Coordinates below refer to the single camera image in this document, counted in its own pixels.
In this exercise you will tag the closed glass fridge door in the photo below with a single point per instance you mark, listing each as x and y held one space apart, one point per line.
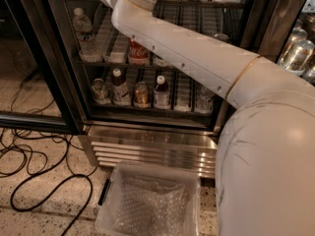
279 17

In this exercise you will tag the silver can compartment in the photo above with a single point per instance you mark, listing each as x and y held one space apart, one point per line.
296 34
295 56

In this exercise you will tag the stainless steel fridge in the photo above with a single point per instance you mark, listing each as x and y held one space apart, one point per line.
177 137

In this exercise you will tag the white green soda can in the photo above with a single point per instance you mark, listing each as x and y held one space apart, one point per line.
159 62

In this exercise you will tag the clear plastic bin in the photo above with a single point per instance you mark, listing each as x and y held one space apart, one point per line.
108 211

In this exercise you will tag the open glass fridge door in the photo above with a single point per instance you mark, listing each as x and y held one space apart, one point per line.
36 87

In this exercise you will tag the clear water bottle middle shelf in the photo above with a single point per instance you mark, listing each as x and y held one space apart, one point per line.
84 32

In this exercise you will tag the red coca cola can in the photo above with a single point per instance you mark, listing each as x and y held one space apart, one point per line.
138 55

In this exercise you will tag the bubble wrap sheet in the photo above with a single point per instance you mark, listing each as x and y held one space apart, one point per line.
151 208

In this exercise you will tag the small clear water bottle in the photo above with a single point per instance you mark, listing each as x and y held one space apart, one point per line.
204 101

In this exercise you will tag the green white can bottom shelf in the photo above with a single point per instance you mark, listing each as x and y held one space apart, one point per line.
100 92

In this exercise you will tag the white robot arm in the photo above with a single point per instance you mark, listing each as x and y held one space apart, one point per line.
265 165

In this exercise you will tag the brown tea bottle white cap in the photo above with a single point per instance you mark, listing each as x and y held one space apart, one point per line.
121 94

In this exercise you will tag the dark tea bottle white cap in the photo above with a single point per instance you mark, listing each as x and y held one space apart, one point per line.
161 94

